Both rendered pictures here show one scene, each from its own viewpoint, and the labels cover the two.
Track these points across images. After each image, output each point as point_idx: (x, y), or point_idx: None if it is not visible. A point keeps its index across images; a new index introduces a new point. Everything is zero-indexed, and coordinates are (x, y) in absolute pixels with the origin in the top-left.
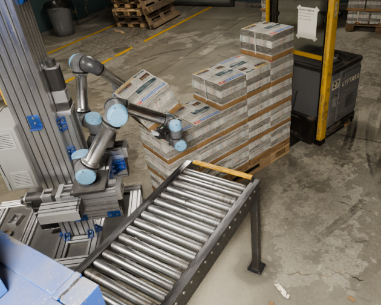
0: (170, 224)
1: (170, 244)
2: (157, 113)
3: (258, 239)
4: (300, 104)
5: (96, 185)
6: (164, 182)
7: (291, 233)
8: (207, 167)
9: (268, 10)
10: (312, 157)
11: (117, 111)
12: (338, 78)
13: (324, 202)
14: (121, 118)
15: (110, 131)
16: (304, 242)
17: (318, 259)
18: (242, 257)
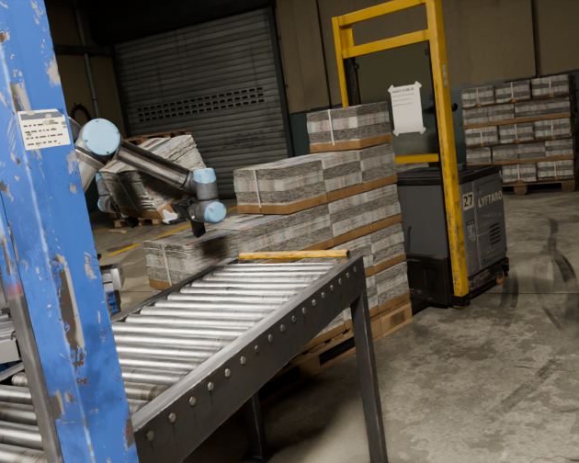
0: (198, 310)
1: (198, 326)
2: (173, 163)
3: (376, 393)
4: (419, 247)
5: None
6: (187, 279)
7: (439, 416)
8: (266, 257)
9: (346, 104)
10: (454, 321)
11: (100, 126)
12: (471, 192)
13: (489, 370)
14: (108, 141)
15: (88, 165)
16: (466, 425)
17: (498, 445)
18: (349, 461)
